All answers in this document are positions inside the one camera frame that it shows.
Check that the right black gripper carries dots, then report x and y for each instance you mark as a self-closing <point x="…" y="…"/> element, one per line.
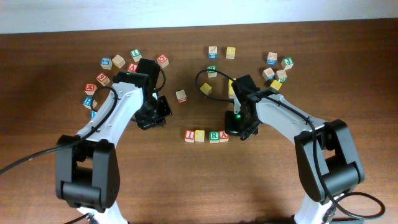
<point x="230" y="127"/>

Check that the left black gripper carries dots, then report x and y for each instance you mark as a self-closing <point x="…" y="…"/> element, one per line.
<point x="145" y="123"/>

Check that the red a block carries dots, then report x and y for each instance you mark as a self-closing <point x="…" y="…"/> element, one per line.
<point x="224" y="137"/>
<point x="132" y="67"/>

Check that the red I block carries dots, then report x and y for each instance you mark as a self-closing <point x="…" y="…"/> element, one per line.
<point x="189" y="136"/>

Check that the yellow C block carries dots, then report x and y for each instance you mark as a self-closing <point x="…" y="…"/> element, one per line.
<point x="199" y="135"/>

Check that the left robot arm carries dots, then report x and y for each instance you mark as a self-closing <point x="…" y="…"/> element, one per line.
<point x="86" y="167"/>

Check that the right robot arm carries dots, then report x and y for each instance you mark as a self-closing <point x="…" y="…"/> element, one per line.
<point x="329" y="167"/>

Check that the yellow block cluster lower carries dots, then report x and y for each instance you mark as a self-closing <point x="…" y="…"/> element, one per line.
<point x="231" y="93"/>

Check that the yellow block cluster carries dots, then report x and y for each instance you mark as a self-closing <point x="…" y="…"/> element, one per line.
<point x="231" y="93"/>
<point x="230" y="82"/>

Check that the wooden block red side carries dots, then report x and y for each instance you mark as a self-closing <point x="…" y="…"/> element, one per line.
<point x="181" y="96"/>

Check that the yellow block cluster upper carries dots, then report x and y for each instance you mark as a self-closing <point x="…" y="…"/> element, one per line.
<point x="230" y="82"/>

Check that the yellow tilted block right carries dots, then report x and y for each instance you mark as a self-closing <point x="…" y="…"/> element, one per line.
<point x="276" y="85"/>

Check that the yellow block centre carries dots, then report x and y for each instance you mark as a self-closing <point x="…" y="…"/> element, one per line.
<point x="206" y="89"/>

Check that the red round symbol block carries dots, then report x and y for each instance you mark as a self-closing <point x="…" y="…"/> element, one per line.
<point x="163" y="60"/>

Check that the wooden block blue corner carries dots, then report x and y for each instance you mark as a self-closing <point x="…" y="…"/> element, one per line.
<point x="268" y="74"/>

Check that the wooden block green R side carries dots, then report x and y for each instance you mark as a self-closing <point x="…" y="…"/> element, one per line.
<point x="281" y="75"/>

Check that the green Z block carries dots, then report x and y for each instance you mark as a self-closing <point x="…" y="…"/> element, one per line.
<point x="212" y="71"/>

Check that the green L block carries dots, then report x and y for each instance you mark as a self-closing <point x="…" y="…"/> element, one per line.
<point x="136" y="55"/>

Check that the red 9 block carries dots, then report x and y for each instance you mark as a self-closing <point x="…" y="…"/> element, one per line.
<point x="102" y="78"/>

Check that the plain wooden block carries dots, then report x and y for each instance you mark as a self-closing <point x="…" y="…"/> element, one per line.
<point x="118" y="61"/>

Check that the blue H block upper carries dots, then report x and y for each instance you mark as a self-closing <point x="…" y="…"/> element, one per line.
<point x="89" y="102"/>

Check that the red M block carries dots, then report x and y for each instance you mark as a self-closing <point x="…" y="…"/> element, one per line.
<point x="90" y="89"/>

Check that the blue 5 block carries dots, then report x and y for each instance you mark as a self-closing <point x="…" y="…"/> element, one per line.
<point x="106" y="63"/>

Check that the wooden block blue X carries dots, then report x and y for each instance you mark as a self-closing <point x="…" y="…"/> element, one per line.
<point x="271" y="58"/>

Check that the green J block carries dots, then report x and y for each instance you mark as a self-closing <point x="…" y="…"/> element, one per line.
<point x="287" y="63"/>

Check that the wooden block blue side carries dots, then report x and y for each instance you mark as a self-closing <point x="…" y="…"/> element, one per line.
<point x="212" y="52"/>

